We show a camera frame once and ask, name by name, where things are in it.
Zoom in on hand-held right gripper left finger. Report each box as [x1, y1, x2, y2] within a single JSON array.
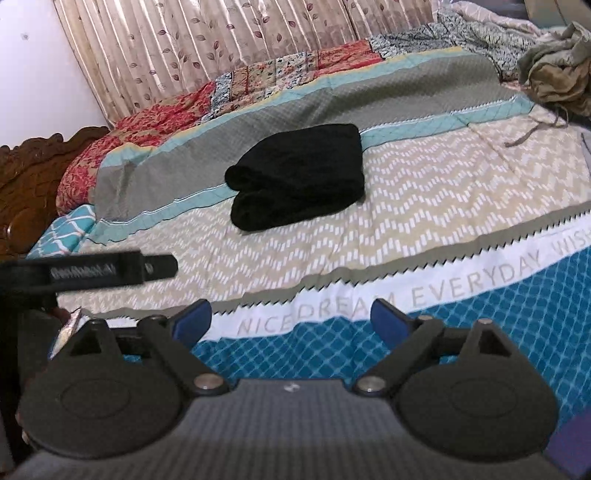
[[59, 299, 232, 398]]

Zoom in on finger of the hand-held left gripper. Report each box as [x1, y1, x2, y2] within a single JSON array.
[[141, 254, 179, 281]]

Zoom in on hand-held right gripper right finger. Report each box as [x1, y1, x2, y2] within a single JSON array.
[[353, 298, 520, 398]]

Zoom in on black pants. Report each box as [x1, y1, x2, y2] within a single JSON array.
[[224, 123, 366, 232]]

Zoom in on carved wooden headboard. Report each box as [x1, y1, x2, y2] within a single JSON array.
[[0, 126, 112, 265]]

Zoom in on red patchwork quilt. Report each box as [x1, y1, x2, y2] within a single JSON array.
[[55, 39, 386, 217]]

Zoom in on purple object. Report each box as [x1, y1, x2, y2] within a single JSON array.
[[549, 410, 591, 480]]

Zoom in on leaf print pleated curtain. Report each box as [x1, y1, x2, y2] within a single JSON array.
[[52, 0, 435, 136]]

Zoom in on grey floral cloth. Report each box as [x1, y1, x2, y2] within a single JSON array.
[[369, 8, 552, 85]]

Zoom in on olive crumpled clothes pile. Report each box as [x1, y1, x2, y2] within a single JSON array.
[[516, 21, 591, 129]]

